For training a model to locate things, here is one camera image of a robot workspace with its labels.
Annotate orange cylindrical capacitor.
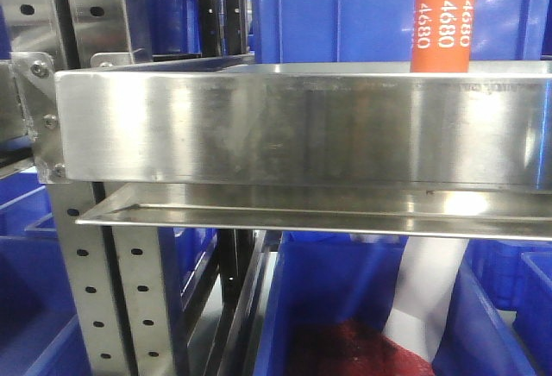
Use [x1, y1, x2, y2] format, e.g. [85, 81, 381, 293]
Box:
[411, 0, 475, 73]

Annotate stainless steel shelf tray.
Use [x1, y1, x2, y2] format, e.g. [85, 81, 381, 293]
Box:
[55, 60, 551, 190]

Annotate blue plastic bin behind capacitor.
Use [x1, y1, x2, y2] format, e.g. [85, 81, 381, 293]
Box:
[252, 0, 550, 63]

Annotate steel shelf lip plate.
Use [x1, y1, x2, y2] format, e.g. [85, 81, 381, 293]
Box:
[76, 183, 551, 241]

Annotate blue bin with red mesh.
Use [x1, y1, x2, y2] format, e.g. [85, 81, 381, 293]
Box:
[254, 236, 535, 375]

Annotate red mesh cloth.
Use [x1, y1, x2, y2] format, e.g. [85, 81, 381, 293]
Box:
[284, 320, 435, 376]

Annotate perforated steel rack upright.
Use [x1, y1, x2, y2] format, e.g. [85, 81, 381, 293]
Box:
[47, 182, 187, 375]

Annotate blue bin lower right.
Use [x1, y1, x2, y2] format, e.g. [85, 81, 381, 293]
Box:
[513, 252, 551, 375]

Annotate blue bin lower left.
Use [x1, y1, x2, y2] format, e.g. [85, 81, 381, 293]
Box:
[1, 237, 91, 375]

